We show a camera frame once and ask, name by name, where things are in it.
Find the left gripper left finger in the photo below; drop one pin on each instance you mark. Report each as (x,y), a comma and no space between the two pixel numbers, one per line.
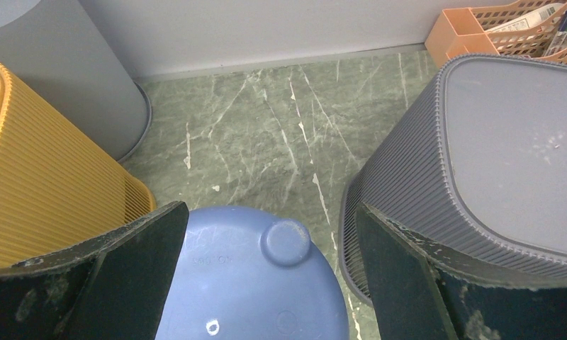
(113,286)

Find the dark grey mesh basket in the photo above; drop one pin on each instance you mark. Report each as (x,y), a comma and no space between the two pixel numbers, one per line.
(477,163)

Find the yellow mesh waste basket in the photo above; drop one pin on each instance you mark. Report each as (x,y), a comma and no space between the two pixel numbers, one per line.
(57,187)

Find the light grey plastic bucket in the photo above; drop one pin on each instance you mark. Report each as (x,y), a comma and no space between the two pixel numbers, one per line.
(56,49)

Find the blue plastic bucket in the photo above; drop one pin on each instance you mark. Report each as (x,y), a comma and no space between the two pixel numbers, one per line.
(244,273)

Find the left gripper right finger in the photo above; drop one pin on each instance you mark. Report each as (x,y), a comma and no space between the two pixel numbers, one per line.
(421,289)

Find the orange plastic file organizer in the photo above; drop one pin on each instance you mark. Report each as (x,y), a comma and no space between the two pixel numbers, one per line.
(531,29)

